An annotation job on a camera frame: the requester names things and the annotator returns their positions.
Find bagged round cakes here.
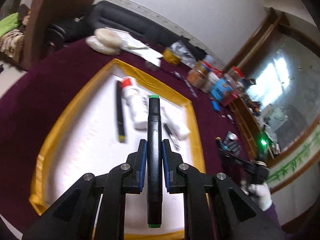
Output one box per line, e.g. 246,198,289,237
85,28,123,56

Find wooden brick pattern cabinet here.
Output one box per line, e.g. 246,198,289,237
229,98,267,161

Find brown armchair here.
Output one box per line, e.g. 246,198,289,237
0,0,96,71

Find red lid jar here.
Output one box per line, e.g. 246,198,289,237
200,60,214,72

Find blue battery pack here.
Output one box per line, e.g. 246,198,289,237
211,100,220,112

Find yellow taped white tray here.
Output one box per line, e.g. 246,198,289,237
29,59,205,239

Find black leather sofa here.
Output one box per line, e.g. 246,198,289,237
44,1,207,60

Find blue cartoon snack jar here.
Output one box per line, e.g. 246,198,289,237
210,77,233,102

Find white papers stack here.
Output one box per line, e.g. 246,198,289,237
108,28,163,60

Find black marker yellow cap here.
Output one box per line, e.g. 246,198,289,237
116,81,126,143

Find white label jar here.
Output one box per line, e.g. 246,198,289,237
201,72,220,94

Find maroon velvet tablecloth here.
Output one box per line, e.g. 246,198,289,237
1,40,239,232

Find white pill bottle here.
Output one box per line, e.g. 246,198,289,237
228,133,238,141

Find white bottle orange cap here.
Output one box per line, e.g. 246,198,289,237
121,76,148,131

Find orange label plastic jar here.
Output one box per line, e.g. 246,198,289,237
187,65,210,88

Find white power adapter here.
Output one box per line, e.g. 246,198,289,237
145,59,161,72

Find black marker blue cap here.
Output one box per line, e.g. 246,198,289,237
223,131,241,156

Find small blue white cap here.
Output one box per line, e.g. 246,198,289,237
172,71,183,80

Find white gloved right hand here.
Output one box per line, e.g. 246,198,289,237
240,180,272,211

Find purple sleeve forearm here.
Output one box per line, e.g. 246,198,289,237
264,203,281,228

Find black marker green cap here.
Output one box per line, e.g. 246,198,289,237
147,95,163,229

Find yellow tape roll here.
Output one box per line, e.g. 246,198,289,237
163,48,181,66

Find clear plastic bag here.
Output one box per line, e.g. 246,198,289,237
169,41,196,68

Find clear capped black gel pen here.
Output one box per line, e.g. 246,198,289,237
163,123,180,151

